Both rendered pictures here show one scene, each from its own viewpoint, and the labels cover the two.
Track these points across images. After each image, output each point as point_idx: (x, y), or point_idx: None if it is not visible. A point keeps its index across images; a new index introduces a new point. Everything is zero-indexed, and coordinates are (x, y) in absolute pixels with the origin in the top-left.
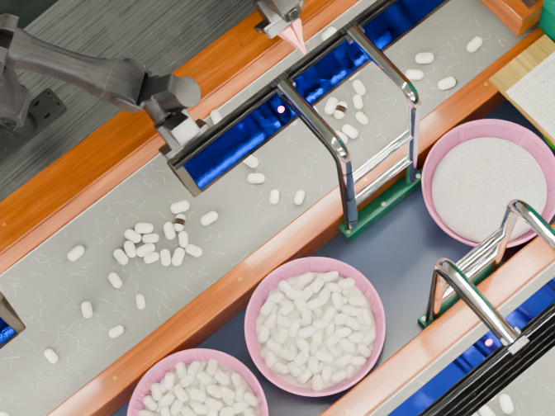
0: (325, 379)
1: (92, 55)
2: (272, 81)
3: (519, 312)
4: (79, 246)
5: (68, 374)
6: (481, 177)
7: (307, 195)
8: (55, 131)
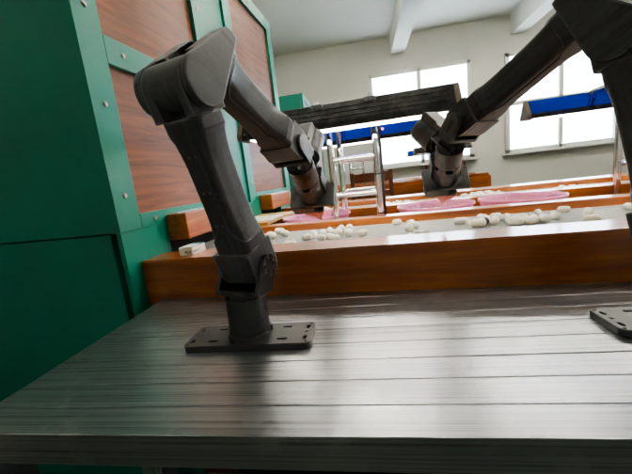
0: None
1: (518, 339)
2: (373, 95)
3: (366, 134)
4: (585, 216)
5: (614, 208)
6: None
7: (391, 225)
8: (616, 307)
